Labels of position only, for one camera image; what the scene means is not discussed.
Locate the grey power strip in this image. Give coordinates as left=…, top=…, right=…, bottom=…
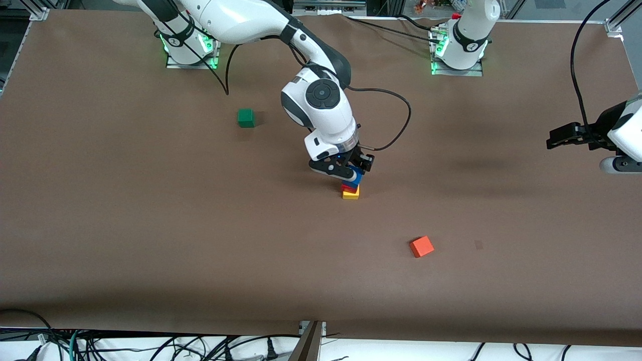
left=293, top=0, right=368, bottom=16

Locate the metal table edge bracket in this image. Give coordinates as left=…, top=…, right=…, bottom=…
left=287, top=320, right=328, bottom=361

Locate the long black table cable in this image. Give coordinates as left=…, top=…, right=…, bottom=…
left=343, top=15, right=444, bottom=45

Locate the aluminium frame profile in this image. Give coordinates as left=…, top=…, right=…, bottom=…
left=603, top=0, right=642, bottom=40

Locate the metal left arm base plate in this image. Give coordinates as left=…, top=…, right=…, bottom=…
left=430, top=28, right=484, bottom=77

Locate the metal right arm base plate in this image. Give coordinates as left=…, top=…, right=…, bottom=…
left=165, top=23, right=222, bottom=70

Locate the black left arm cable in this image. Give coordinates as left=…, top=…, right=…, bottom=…
left=571, top=0, right=610, bottom=143

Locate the orange cube block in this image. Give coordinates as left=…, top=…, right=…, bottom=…
left=409, top=235, right=435, bottom=259

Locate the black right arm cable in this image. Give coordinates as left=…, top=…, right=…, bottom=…
left=171, top=10, right=413, bottom=152

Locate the black looped floor cable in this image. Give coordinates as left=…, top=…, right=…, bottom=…
left=0, top=308, right=56, bottom=361

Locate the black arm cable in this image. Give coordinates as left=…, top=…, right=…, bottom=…
left=571, top=0, right=610, bottom=143
left=171, top=10, right=413, bottom=152

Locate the brown table cover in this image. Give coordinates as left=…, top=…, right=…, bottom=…
left=0, top=10, right=642, bottom=347

